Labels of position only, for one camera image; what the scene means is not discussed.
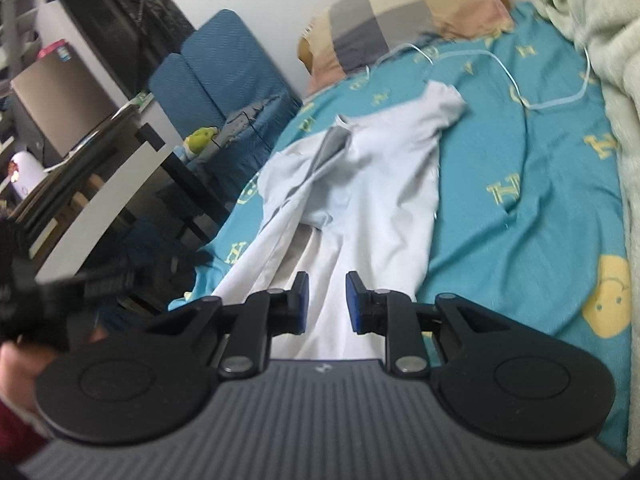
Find blue covered chair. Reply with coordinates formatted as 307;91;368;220
149;9;300;216

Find plaid pillow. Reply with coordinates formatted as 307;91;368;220
298;0;514;94

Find teal patterned bed sheet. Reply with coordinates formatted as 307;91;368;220
186;4;631;454

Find white t-shirt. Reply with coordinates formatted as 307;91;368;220
216;81;465;360

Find cardboard box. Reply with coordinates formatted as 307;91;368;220
11;44;118;159

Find yellow green plush toy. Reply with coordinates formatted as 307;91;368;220
182;127;219;160

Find person left hand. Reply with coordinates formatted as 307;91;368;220
0;326;109;416

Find grey folded garment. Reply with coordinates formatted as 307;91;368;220
216;96;277;148

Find green fleece blanket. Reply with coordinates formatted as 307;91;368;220
534;0;639;463

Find white charging cable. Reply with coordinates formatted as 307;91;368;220
364;41;594;112

